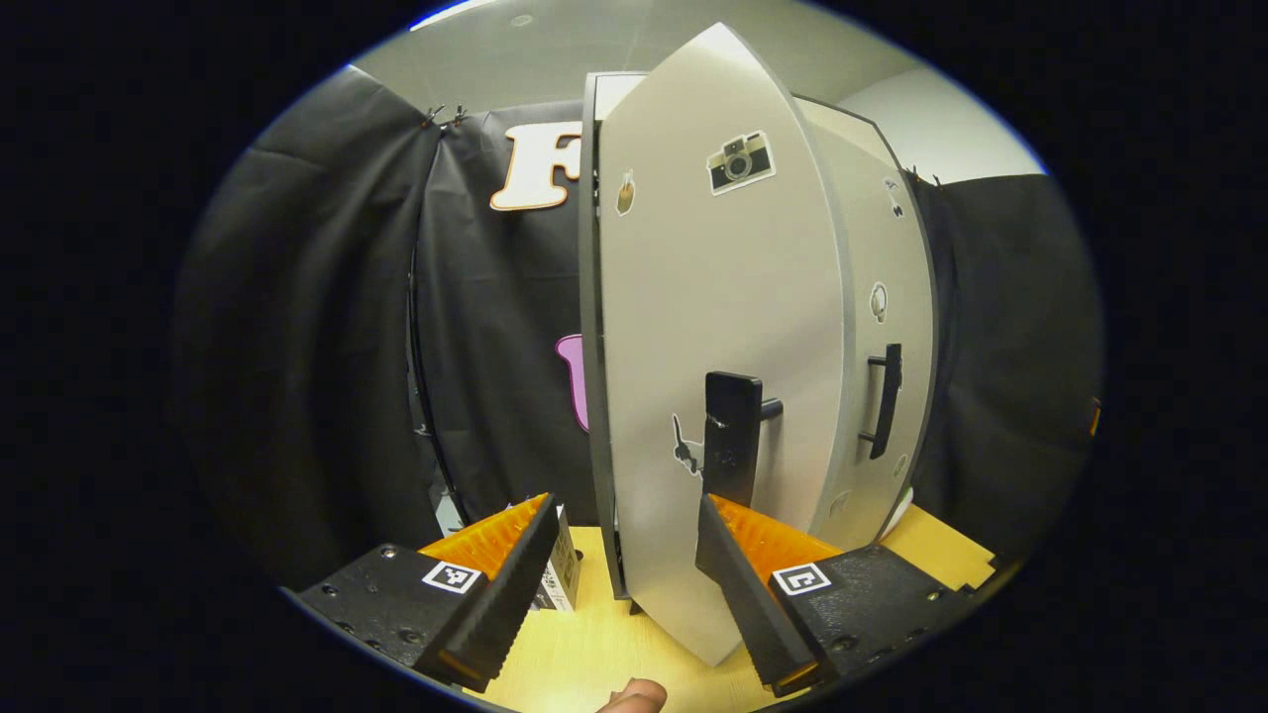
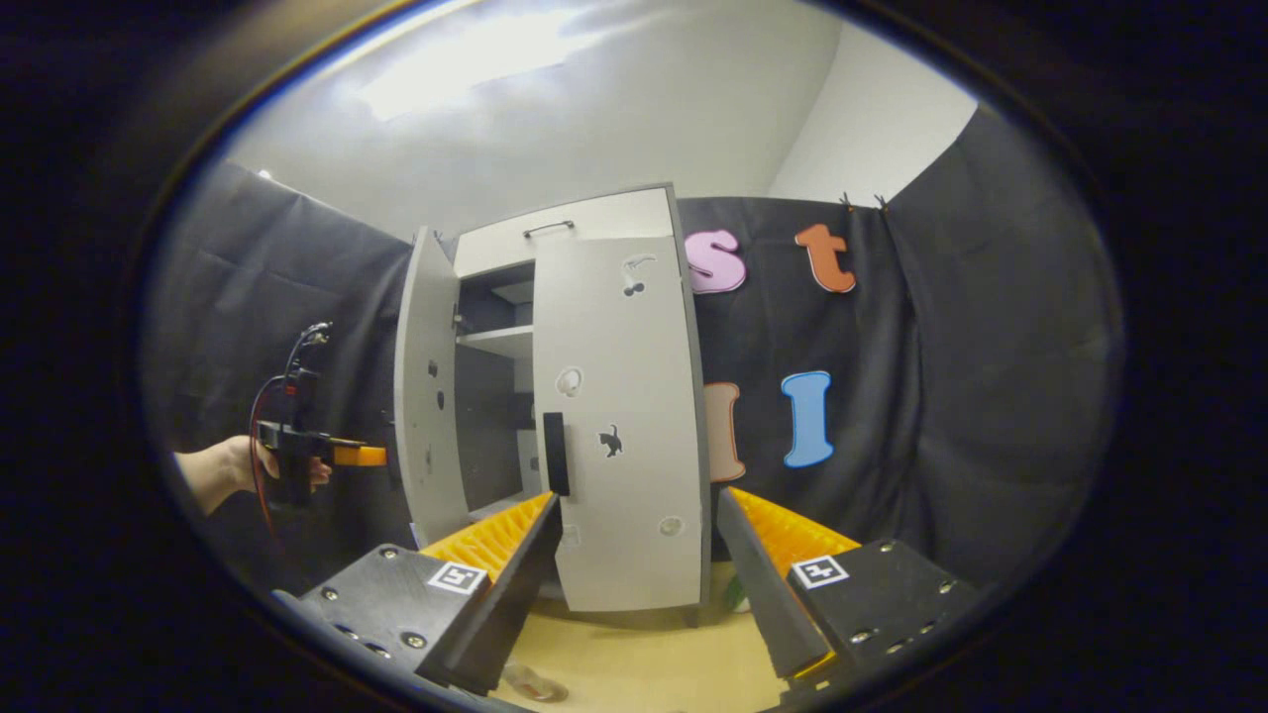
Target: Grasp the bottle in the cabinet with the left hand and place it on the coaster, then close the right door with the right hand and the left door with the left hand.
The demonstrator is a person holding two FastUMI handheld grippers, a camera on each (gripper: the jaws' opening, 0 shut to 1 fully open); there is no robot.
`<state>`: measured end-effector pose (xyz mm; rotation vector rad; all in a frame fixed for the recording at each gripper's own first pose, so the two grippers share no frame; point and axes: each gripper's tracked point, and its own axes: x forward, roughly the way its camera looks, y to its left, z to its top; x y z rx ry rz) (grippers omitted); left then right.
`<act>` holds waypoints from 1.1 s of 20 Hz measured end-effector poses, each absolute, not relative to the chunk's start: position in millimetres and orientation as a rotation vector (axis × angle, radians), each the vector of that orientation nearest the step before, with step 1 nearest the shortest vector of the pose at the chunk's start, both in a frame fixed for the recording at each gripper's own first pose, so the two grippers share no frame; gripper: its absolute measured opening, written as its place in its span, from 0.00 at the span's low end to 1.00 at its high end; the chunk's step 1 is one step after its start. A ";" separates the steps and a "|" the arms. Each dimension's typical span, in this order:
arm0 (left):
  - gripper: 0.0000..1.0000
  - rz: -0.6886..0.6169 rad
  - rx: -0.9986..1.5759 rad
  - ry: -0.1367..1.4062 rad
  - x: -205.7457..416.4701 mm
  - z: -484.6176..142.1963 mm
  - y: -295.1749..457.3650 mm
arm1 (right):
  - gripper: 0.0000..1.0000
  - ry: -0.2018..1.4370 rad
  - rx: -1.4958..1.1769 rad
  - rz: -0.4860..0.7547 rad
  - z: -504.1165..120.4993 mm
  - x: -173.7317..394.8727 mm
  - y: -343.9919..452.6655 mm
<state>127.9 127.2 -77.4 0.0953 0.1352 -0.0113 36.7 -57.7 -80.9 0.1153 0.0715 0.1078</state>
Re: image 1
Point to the white grey cabinet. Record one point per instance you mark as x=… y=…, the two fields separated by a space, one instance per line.
x=587 y=297

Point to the white blue carton box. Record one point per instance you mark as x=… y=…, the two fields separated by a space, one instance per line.
x=563 y=569

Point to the thin black pole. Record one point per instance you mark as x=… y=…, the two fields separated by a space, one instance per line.
x=411 y=347

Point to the black backdrop cloth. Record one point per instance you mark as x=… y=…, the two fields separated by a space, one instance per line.
x=297 y=347

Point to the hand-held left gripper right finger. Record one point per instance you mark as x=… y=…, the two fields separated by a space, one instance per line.
x=743 y=594

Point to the white cabinet door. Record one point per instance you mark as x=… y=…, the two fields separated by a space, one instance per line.
x=713 y=297
x=887 y=248

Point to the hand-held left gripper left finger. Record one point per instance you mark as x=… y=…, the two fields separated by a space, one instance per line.
x=505 y=594

